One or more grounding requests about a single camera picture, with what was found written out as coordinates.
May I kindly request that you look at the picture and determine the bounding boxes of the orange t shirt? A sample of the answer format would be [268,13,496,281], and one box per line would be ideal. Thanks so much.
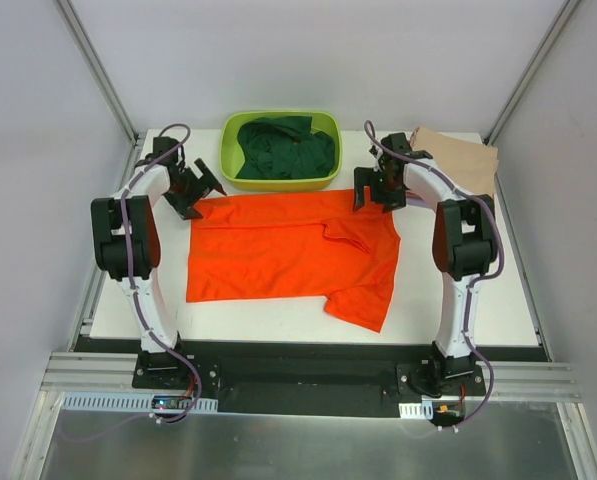
[186,190,401,332]

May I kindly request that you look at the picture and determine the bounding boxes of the right white cable duct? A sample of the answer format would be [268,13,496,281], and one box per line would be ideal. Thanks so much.
[398,400,434,421]

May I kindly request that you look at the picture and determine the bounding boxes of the right aluminium frame post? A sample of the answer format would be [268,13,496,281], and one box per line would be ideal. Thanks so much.
[483,0,583,146]

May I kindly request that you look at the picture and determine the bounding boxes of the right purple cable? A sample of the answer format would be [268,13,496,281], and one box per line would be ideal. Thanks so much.
[362,119,504,440]

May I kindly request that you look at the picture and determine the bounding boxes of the green plastic bin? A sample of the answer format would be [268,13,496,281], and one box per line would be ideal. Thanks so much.
[220,110,342,192]

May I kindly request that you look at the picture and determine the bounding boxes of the white cable duct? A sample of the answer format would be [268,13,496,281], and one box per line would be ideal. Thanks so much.
[62,392,218,415]
[398,400,434,421]

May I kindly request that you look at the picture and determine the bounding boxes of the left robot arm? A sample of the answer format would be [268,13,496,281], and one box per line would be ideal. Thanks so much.
[90,134,226,389]

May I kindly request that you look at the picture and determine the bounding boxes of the dark green t shirt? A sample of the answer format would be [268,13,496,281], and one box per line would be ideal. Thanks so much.
[236,115,336,181]

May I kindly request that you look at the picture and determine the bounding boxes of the left white cable duct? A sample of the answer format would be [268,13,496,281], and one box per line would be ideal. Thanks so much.
[62,392,218,415]

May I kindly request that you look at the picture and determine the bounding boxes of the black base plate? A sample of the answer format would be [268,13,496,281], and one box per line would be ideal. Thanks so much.
[72,335,489,416]

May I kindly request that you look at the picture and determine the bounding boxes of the beige folded t shirt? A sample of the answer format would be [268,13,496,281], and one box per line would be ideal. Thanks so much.
[411,126,499,198]

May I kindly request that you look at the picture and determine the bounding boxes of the front aluminium rail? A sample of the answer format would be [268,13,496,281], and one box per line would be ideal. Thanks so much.
[40,352,581,403]

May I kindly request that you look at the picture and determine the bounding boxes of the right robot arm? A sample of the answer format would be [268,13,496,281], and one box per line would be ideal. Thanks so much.
[354,123,504,398]

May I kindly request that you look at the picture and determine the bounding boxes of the aluminium frame post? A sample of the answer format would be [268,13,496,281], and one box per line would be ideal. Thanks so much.
[483,0,583,146]
[53,0,139,145]

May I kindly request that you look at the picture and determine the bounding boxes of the left aluminium frame post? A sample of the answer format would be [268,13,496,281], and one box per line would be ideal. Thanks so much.
[53,0,139,145]

